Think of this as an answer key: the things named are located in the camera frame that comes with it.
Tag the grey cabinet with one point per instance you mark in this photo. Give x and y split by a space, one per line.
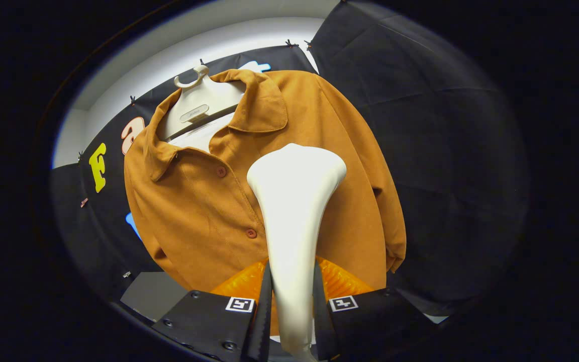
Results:
154 294

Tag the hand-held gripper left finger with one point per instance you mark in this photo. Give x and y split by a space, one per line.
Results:
265 311

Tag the orange button-up shirt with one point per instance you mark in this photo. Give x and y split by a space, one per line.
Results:
194 211

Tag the white clothes hanger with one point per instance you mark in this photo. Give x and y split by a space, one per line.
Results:
196 105

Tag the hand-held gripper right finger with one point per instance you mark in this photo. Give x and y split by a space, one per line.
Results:
319 317

